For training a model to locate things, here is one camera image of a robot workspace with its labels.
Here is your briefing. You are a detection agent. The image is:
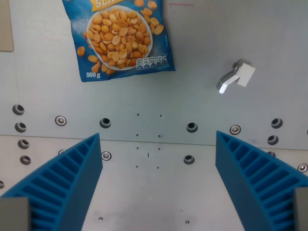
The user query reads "white and grey metal bracket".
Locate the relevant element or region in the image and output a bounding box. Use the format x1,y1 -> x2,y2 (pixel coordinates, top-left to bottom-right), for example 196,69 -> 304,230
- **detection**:
217,59 -> 256,94

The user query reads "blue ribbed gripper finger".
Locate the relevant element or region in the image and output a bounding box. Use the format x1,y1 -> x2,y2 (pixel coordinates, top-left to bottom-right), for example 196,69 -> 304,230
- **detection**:
0,132 -> 103,231
215,130 -> 308,231

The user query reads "blue peanut bag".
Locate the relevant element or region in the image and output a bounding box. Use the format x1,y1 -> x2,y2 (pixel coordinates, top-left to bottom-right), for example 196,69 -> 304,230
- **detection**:
62,0 -> 176,83

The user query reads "beige board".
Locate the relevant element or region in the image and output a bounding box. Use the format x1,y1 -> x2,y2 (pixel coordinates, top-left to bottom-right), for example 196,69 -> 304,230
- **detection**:
0,0 -> 14,52

